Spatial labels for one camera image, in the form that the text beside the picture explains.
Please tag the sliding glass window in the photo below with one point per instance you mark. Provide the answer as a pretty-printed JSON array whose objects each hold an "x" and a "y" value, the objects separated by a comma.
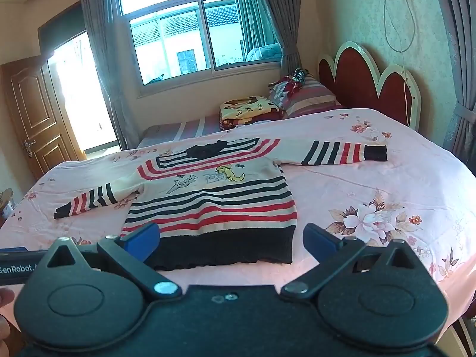
[{"x": 193, "y": 33}]

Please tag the teal cloth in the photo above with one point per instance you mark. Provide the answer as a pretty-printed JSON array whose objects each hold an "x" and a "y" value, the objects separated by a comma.
[{"x": 156, "y": 80}]

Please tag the striped knit sweater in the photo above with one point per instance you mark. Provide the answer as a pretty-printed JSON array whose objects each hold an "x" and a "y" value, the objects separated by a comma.
[{"x": 223, "y": 208}]

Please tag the folded yellow printed blanket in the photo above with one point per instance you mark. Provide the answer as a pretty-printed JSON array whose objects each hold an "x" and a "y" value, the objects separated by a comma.
[{"x": 249, "y": 111}]

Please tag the colourful cloth bundle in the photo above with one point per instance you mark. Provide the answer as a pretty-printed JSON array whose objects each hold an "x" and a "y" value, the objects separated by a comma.
[{"x": 295, "y": 80}]

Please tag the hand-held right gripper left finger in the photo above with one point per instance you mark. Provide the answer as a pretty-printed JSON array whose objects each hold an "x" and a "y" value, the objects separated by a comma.
[{"x": 143, "y": 237}]

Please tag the red scalloped headboard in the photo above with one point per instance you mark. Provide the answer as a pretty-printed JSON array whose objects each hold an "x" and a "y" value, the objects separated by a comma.
[{"x": 357, "y": 74}]

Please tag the striped mattress sheet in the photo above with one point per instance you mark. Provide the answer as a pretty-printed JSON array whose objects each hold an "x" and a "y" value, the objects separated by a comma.
[{"x": 178, "y": 130}]

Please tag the person's left hand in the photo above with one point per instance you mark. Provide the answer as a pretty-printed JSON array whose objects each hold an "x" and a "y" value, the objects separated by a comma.
[{"x": 4, "y": 312}]

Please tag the blue bedding roll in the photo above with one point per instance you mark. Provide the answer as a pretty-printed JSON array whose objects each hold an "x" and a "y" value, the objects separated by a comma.
[{"x": 264, "y": 52}]

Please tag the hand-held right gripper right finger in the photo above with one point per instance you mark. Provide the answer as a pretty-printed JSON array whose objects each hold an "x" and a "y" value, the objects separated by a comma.
[{"x": 319, "y": 241}]

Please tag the grey window curtain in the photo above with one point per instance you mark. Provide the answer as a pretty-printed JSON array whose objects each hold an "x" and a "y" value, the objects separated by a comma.
[
  {"x": 275, "y": 11},
  {"x": 108, "y": 63}
]

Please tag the striped pillow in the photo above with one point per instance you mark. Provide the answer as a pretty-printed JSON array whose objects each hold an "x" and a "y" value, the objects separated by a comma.
[{"x": 312, "y": 100}]

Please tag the patterned grey wall curtain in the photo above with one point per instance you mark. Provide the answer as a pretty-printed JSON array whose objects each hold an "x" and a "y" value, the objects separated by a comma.
[{"x": 463, "y": 81}]

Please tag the brown wooden door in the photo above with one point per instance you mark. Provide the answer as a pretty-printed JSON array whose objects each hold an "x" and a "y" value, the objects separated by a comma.
[{"x": 33, "y": 119}]

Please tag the pink floral bed sheet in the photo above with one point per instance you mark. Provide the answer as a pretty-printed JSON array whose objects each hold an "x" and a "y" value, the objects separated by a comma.
[{"x": 372, "y": 178}]

